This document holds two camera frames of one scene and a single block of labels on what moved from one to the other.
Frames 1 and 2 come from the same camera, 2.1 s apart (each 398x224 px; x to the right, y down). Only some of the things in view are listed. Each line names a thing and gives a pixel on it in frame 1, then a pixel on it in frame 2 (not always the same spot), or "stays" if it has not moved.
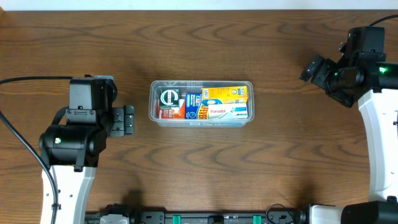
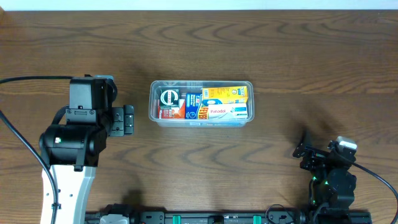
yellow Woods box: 227,95 stays
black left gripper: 117,121 stays
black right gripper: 321,76 -> 311,155
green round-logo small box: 169,97 stays
